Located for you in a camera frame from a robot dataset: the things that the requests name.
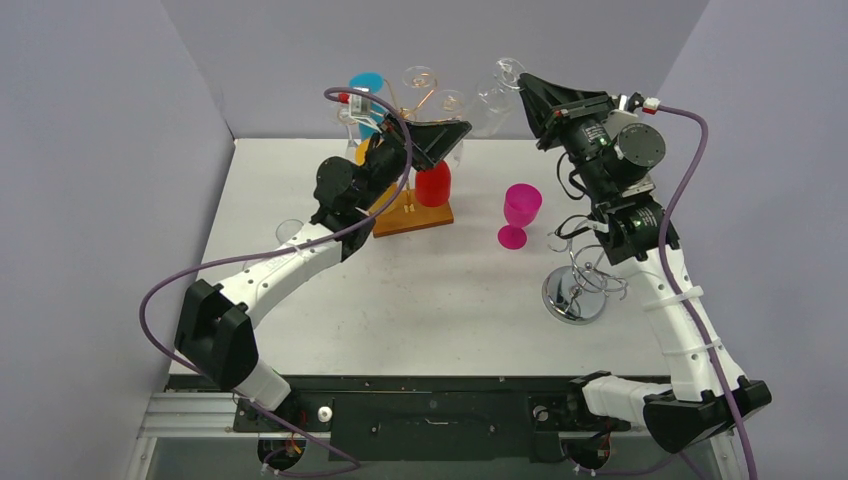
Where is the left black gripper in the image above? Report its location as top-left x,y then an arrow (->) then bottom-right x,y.
354,113 -> 470,212

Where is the clear glass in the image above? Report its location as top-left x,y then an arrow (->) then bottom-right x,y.
275,219 -> 304,246
464,57 -> 526,138
402,66 -> 437,91
430,89 -> 466,167
330,103 -> 360,164

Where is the red plastic wine glass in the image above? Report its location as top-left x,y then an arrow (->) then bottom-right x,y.
414,161 -> 452,208

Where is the yellow plastic wine glass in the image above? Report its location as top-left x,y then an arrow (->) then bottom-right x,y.
354,139 -> 398,214

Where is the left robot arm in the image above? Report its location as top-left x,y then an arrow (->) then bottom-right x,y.
174,115 -> 471,430

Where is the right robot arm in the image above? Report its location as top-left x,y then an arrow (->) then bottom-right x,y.
517,73 -> 772,453

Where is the clear glass on gold rack back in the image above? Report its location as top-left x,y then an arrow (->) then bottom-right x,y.
402,66 -> 437,91

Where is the blue plastic wine glass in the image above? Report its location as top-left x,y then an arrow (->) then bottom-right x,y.
348,72 -> 385,142

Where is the pink plastic wine glass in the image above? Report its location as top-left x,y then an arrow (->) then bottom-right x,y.
497,183 -> 543,250

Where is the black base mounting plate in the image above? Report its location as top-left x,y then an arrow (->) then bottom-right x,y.
231,374 -> 664,464

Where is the gold wire glass rack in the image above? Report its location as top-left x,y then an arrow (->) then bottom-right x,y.
373,76 -> 454,238

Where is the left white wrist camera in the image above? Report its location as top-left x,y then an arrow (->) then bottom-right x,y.
337,92 -> 379,129

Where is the chrome wire glass rack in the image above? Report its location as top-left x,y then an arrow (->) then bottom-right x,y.
541,239 -> 629,326

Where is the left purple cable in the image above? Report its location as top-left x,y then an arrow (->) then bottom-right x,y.
138,86 -> 415,478

